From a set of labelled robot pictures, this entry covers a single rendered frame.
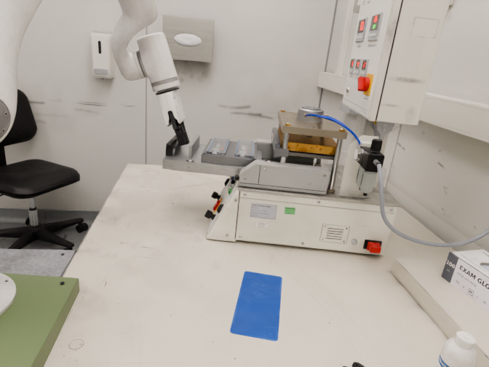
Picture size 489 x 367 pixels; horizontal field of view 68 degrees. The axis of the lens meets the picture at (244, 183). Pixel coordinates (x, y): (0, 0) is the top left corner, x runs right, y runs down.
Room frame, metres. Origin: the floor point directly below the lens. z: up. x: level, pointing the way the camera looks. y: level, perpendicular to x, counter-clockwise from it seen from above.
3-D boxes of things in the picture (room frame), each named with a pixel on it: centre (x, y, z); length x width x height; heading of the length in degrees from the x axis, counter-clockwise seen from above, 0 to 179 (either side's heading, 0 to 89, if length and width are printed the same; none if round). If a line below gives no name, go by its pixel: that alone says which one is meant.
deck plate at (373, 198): (1.13, -0.21, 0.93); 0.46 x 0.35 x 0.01; 90
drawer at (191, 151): (1.13, 0.10, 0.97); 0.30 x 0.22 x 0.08; 90
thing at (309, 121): (1.11, -0.21, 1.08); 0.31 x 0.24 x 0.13; 0
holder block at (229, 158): (1.13, 0.05, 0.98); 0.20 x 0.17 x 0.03; 0
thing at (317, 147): (1.12, -0.18, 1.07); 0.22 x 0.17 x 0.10; 0
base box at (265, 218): (1.11, -0.17, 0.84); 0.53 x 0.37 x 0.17; 90
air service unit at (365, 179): (0.90, -0.31, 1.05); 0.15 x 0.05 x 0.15; 0
